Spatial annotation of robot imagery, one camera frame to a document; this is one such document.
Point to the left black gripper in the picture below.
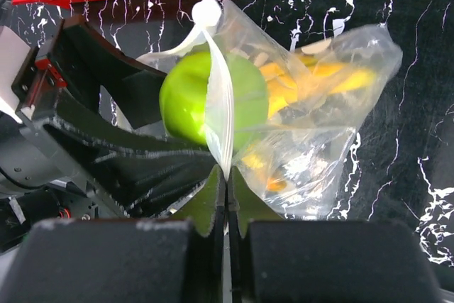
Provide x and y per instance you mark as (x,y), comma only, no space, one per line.
(62,79)

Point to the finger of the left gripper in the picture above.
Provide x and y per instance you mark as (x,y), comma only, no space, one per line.
(128,174)

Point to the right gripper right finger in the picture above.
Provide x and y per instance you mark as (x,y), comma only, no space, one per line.
(242,207)

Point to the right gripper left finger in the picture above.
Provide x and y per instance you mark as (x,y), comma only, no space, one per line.
(204,261)

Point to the polka dot zip bag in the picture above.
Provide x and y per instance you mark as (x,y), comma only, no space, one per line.
(224,46)

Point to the yellow toy banana bunch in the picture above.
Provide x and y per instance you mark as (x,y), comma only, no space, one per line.
(293,131)

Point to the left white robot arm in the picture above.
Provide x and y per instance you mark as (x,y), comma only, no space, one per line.
(30,201)

